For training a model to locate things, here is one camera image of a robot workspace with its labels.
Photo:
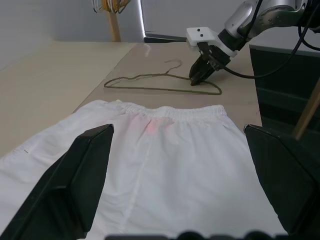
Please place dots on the white shorts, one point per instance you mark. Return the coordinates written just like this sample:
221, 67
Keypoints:
175, 162

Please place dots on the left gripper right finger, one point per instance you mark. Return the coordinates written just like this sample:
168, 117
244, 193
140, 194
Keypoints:
287, 180

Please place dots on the white hangers on rack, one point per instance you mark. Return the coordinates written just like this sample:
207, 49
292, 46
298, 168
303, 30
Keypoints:
96, 6

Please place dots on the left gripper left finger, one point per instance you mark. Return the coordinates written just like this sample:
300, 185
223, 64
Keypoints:
65, 180

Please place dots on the dark flat panel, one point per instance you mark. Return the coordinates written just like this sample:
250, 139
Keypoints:
165, 37

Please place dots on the dark cabinet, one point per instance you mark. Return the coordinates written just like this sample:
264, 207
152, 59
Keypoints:
280, 100

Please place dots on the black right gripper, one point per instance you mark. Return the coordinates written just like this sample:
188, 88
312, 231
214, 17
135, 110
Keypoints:
216, 56

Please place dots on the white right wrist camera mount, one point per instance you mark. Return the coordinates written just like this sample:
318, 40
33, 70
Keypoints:
200, 35

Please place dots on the wooden rack pole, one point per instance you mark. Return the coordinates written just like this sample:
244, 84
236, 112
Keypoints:
113, 27

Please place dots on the yellow hangers on rack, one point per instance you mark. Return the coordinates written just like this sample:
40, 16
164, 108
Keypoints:
113, 6

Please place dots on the thin wooden stick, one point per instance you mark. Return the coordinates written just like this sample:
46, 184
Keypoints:
303, 120

